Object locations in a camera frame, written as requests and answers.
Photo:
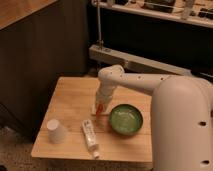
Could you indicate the red pepper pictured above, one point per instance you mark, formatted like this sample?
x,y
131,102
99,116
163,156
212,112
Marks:
x,y
99,109

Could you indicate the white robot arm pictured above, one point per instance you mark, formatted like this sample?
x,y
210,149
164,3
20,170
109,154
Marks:
x,y
181,116

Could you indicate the green bowl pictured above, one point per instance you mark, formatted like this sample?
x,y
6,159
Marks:
x,y
126,119

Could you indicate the wooden table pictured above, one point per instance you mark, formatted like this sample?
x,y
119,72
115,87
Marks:
x,y
72,103

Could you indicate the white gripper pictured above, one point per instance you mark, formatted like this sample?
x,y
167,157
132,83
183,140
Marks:
x,y
104,95

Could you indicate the metal vertical pole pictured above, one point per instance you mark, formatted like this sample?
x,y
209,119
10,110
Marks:
x,y
100,41

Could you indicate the dark wooden cabinet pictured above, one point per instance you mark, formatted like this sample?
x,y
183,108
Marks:
x,y
34,53

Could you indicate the white toothpaste tube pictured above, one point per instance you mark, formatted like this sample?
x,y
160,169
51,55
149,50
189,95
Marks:
x,y
90,138

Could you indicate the metal shelf frame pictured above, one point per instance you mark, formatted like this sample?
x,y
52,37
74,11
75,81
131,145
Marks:
x,y
165,36

